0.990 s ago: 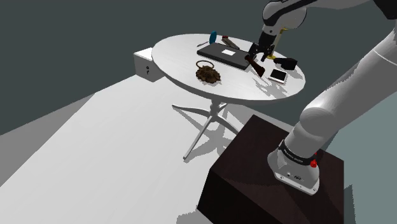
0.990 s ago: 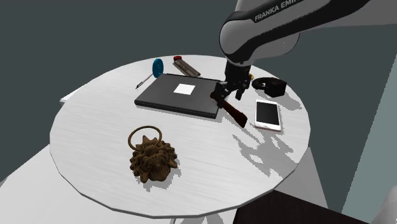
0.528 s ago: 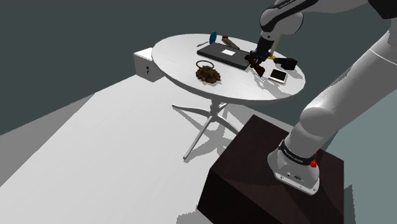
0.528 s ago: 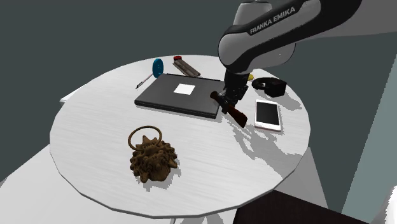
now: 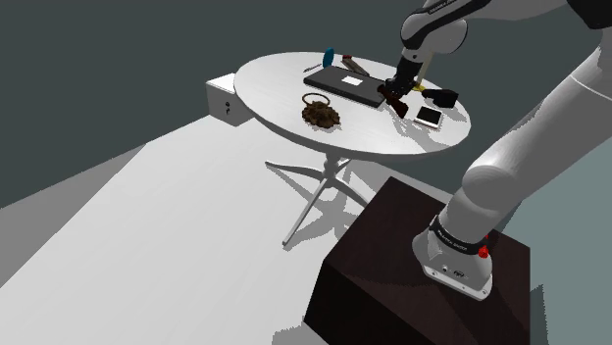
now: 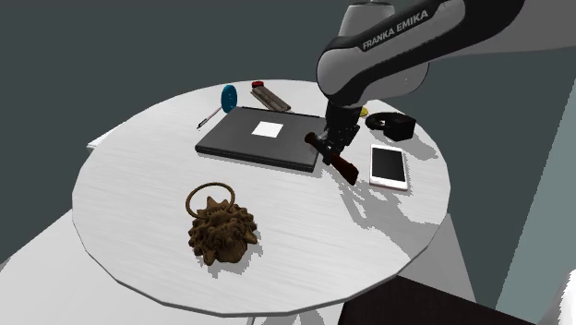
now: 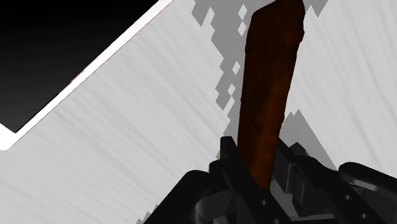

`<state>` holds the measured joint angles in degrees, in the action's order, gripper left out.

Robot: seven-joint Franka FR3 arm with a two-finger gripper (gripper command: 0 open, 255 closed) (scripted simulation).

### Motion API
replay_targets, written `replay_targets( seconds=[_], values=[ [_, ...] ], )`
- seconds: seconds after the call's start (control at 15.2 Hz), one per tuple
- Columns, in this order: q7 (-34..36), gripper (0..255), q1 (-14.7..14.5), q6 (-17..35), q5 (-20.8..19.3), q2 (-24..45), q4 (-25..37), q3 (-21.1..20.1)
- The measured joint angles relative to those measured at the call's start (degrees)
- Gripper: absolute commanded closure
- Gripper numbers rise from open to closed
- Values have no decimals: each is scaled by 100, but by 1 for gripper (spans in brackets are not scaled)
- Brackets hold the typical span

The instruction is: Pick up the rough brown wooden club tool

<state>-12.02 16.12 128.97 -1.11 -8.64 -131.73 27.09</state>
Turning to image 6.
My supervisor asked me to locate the brown stick-shaped tool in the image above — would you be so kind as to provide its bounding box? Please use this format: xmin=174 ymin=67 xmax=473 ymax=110
xmin=304 ymin=132 xmax=360 ymax=187

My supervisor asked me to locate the white smartphone, black screen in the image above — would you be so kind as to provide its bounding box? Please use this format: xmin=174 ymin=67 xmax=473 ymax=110
xmin=368 ymin=143 xmax=410 ymax=192

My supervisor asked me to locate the dark grey closed laptop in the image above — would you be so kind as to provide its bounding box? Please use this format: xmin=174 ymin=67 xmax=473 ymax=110
xmin=194 ymin=105 xmax=328 ymax=174

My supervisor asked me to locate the blue round disc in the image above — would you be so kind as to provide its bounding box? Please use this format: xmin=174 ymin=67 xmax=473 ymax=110
xmin=221 ymin=83 xmax=239 ymax=114

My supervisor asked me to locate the round white table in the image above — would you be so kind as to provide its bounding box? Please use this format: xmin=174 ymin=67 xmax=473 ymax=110
xmin=71 ymin=79 xmax=451 ymax=325

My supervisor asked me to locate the slim pen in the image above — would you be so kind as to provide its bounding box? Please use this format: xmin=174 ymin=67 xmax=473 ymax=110
xmin=196 ymin=106 xmax=223 ymax=131

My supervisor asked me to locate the brown lion door knocker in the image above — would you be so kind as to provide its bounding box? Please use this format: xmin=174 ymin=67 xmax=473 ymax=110
xmin=185 ymin=181 xmax=260 ymax=266

